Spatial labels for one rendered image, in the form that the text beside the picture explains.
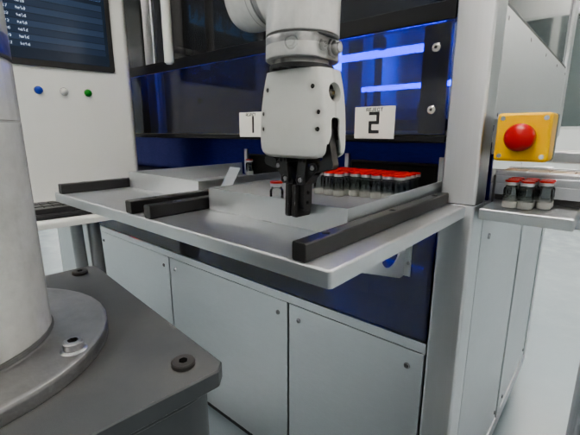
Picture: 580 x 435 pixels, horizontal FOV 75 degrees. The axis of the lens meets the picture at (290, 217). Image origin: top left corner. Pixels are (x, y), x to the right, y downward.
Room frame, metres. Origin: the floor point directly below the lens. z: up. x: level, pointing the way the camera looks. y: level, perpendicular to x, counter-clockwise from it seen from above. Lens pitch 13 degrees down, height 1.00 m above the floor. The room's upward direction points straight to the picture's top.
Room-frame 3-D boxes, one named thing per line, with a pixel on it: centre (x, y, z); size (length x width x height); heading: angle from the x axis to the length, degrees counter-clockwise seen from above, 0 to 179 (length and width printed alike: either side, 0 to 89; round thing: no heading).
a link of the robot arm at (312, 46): (0.46, -0.02, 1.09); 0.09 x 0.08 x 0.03; 49
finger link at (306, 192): (0.45, -0.02, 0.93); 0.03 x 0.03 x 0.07; 49
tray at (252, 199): (0.65, -0.08, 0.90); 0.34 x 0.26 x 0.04; 140
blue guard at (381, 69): (1.29, 0.47, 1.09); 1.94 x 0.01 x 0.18; 49
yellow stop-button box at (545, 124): (0.60, -0.37, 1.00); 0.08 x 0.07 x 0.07; 139
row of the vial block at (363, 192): (0.71, -0.13, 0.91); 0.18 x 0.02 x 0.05; 50
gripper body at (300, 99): (0.46, -0.01, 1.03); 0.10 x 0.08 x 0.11; 49
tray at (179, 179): (0.90, 0.16, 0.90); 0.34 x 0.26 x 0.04; 139
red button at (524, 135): (0.57, -0.34, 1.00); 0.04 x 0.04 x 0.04; 49
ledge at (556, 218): (0.62, -0.41, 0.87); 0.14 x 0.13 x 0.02; 139
